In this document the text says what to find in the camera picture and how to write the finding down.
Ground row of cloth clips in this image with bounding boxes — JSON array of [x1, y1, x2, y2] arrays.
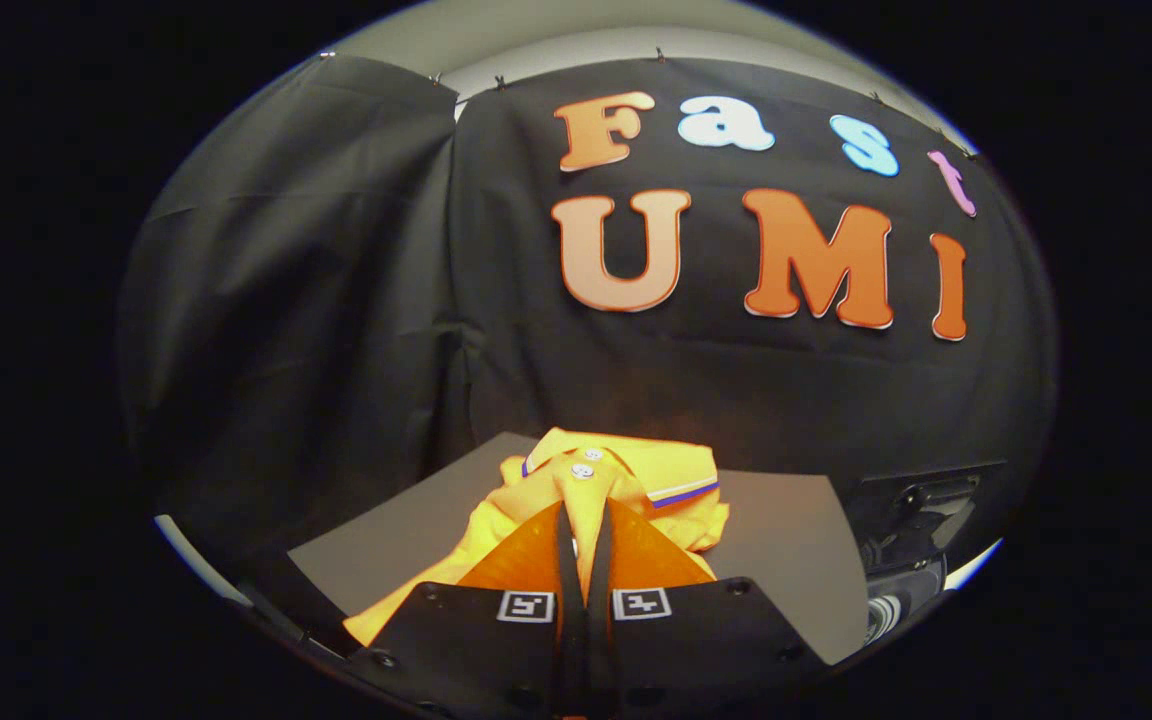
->
[[320, 46, 979, 159]]

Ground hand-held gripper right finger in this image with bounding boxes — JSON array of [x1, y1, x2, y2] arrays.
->
[[586, 497, 827, 720]]

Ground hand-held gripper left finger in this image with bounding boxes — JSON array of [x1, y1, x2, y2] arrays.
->
[[351, 500, 585, 720]]

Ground orange polo shirt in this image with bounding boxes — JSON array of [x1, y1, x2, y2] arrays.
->
[[341, 427, 732, 648]]

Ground grey board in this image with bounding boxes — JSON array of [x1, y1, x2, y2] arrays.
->
[[286, 431, 872, 667]]

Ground black backdrop cloth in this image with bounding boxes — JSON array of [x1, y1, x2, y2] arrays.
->
[[118, 52, 1057, 601]]

